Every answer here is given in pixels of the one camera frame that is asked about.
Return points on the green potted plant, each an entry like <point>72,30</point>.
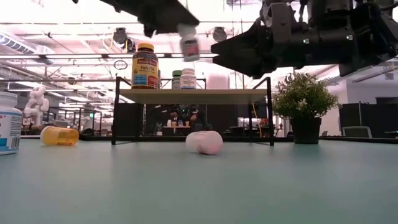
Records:
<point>304,102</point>

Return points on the white melatonin bottle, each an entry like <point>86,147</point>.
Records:
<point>188,81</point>

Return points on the yellow fish oil bottle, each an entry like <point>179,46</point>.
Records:
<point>144,71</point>

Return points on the white bottle blue barcode label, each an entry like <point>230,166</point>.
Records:
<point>9,124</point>

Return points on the orange translucent pill vial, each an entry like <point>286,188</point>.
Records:
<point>59,136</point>

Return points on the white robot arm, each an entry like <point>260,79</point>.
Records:
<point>36,105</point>

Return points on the black room partition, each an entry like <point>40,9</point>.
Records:
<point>385,118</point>

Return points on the green-lid clear bottle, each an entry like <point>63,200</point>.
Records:
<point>176,81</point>

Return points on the long ceiling light strip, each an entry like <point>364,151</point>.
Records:
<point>77,56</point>

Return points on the silver ribbed air duct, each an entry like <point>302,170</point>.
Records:
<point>15,43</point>

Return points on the gray office chair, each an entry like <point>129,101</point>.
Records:
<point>357,132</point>

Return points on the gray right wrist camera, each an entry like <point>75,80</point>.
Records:
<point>280,21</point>

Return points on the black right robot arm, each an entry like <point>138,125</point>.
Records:
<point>373,31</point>

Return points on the person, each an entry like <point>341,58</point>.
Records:
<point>186,112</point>

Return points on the small white bottle red label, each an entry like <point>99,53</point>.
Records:
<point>190,46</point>

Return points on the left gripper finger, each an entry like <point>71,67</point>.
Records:
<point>155,14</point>
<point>148,32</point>

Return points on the plain frosted white bottle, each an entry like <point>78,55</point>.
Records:
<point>205,143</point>

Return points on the wooden shelf black metal frame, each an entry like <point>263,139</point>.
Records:
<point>192,96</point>

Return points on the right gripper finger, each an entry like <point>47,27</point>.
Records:
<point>248,43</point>
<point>252,67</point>

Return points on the green table mat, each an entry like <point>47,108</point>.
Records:
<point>124,193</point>

